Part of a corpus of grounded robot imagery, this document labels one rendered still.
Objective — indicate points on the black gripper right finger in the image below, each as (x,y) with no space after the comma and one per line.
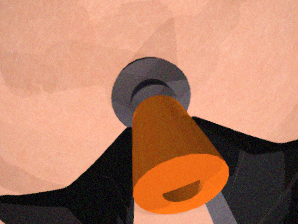
(260,172)

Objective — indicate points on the orange knob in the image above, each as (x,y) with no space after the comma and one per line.
(175,167)

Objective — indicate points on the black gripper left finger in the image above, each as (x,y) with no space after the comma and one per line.
(103,194)

